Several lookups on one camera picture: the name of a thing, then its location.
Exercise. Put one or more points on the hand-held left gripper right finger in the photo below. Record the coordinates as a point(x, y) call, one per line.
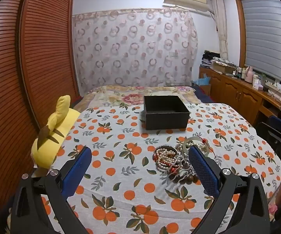
point(203, 173)

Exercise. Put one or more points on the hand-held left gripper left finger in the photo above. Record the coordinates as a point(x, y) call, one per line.
point(78, 173)

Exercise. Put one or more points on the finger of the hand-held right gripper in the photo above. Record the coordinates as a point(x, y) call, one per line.
point(280, 124)
point(269, 134)

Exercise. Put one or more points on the black box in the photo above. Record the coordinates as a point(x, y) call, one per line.
point(166, 117)

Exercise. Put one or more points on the silver hair comb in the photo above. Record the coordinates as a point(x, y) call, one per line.
point(177, 183)

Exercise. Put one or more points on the pale jade bangle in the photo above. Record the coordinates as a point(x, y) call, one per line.
point(191, 139)

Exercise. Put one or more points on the white power strip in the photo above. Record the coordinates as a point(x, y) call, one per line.
point(272, 85)

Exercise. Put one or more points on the pink tissue box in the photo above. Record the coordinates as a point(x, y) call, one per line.
point(258, 85)

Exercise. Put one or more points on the orange print bedsheet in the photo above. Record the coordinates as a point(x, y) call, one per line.
point(120, 151)

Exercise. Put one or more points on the wooden sideboard cabinet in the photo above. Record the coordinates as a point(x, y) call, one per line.
point(238, 95)

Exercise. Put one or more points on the yellow plush toy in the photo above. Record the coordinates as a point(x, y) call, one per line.
point(57, 124)

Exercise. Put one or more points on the pink thermos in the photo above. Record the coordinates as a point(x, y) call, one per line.
point(249, 74)

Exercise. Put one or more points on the group of small bottles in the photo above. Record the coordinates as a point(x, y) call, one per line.
point(239, 72)

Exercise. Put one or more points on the navy blue bed sheet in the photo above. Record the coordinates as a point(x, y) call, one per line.
point(200, 93)

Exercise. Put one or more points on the cardboard box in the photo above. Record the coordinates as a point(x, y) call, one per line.
point(222, 68)

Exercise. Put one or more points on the blue plastic bag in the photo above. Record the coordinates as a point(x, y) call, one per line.
point(202, 81)

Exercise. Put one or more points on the floral blanket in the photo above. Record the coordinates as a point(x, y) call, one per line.
point(120, 97)

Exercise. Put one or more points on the stack of dark clothes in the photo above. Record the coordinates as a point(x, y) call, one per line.
point(210, 57)

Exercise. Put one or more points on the white window curtain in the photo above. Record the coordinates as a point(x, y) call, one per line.
point(222, 29)

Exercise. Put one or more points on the wooden louvered wardrobe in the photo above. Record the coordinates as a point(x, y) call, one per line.
point(33, 53)

